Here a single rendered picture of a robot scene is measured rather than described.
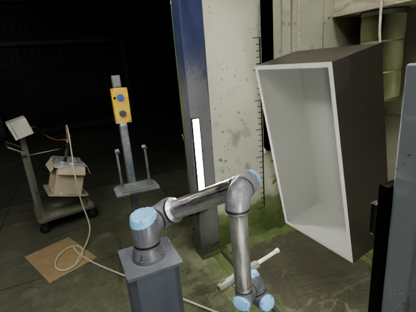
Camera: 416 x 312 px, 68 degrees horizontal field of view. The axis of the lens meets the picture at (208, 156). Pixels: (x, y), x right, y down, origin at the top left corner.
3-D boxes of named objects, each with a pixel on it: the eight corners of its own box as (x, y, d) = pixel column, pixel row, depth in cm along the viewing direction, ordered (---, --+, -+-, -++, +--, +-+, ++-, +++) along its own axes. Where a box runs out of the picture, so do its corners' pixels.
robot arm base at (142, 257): (135, 270, 164) (133, 254, 161) (129, 252, 180) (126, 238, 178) (169, 259, 171) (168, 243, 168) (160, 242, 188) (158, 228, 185)
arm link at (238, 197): (242, 188, 131) (251, 317, 149) (252, 178, 141) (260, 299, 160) (218, 186, 136) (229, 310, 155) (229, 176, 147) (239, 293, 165)
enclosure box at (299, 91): (318, 202, 248) (296, 51, 204) (390, 235, 196) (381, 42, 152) (285, 222, 235) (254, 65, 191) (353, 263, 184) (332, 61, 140)
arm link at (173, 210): (140, 211, 182) (244, 171, 141) (158, 199, 197) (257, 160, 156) (152, 234, 183) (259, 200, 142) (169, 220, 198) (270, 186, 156)
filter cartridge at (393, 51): (402, 107, 279) (411, 7, 254) (397, 114, 251) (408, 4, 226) (358, 106, 300) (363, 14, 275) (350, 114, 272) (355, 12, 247)
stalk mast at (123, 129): (147, 260, 279) (118, 75, 233) (148, 264, 274) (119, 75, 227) (140, 262, 277) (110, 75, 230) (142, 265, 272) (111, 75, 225)
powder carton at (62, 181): (41, 183, 373) (45, 151, 369) (78, 184, 399) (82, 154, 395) (47, 196, 331) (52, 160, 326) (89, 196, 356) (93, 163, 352)
